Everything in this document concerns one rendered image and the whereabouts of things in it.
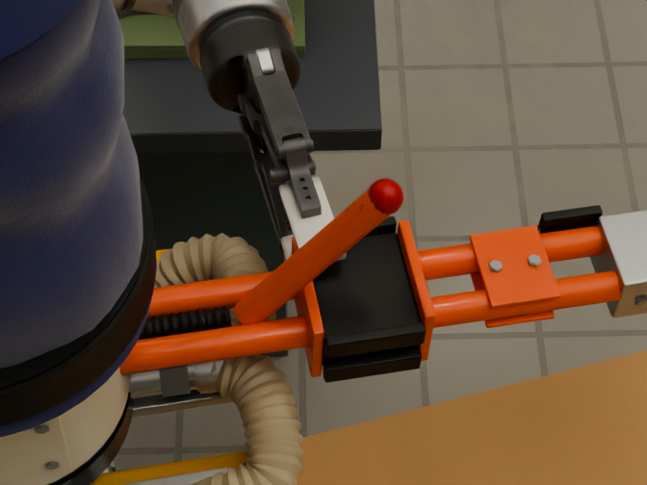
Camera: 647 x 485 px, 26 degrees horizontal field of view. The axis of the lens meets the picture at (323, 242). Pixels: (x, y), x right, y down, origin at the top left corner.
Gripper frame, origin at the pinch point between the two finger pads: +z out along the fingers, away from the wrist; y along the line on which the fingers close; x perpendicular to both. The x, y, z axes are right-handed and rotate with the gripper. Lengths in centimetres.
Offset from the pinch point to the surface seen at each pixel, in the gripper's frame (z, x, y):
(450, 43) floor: -118, -60, 121
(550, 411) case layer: -13, -33, 66
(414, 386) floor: -48, -30, 120
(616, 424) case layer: -9, -39, 66
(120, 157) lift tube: 4.6, 12.3, -21.1
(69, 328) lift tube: 11.6, 17.2, -16.1
